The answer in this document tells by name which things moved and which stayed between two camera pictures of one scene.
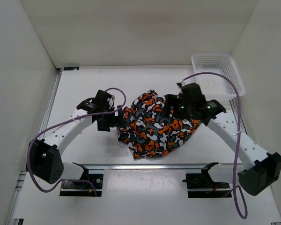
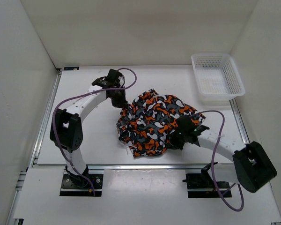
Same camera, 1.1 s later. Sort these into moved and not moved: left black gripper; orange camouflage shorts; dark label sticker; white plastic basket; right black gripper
Moved: left black gripper; right black gripper
Not moved: dark label sticker; white plastic basket; orange camouflage shorts
